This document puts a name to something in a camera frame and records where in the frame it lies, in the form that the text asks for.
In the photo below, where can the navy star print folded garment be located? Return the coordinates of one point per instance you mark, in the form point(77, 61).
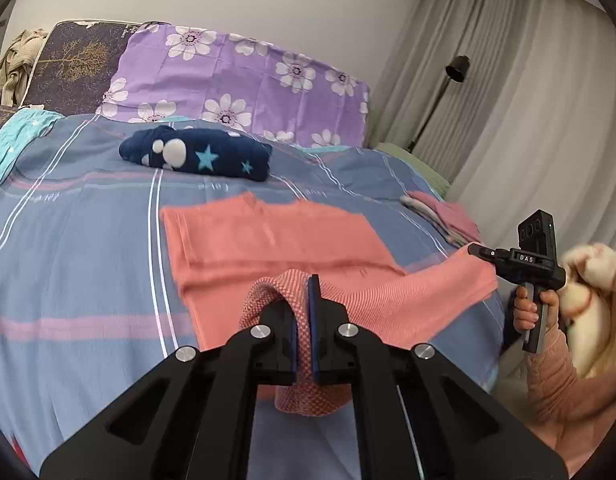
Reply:
point(228, 152)

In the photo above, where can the dark tree-patterned pillow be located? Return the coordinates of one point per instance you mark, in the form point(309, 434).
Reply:
point(73, 65)

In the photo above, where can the cream plush clothing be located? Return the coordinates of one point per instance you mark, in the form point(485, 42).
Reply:
point(595, 300)

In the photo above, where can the teal cloth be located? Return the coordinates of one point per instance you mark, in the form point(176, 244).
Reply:
point(13, 135)

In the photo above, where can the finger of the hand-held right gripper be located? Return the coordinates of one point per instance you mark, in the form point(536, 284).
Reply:
point(480, 251)

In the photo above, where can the person's right forearm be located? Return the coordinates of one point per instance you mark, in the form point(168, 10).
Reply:
point(557, 385)

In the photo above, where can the grey curtain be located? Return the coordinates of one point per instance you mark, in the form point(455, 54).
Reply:
point(437, 60)

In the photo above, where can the black floor lamp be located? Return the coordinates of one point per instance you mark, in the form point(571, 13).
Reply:
point(457, 67)

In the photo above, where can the green blanket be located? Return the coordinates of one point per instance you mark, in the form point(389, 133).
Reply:
point(417, 165)

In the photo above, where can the beige hanging clothes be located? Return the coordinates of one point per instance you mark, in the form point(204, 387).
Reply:
point(18, 55)

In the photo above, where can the purple floral pillow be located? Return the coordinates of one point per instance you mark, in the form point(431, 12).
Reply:
point(238, 75)

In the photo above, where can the white sheer curtain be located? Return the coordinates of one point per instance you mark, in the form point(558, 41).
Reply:
point(552, 110)

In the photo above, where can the pink striped clothes pile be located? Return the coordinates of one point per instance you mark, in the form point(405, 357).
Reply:
point(452, 215)

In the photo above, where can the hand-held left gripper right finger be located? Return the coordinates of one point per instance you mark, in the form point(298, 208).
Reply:
point(314, 340)

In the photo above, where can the coral knit garment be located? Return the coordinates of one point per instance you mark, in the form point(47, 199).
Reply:
point(268, 240)

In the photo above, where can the blue striped bed sheet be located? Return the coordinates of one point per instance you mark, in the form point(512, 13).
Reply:
point(88, 240)

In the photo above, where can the person's right hand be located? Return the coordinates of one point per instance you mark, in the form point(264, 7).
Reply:
point(521, 312)

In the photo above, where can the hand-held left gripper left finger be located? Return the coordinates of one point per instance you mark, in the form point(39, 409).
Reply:
point(284, 355)

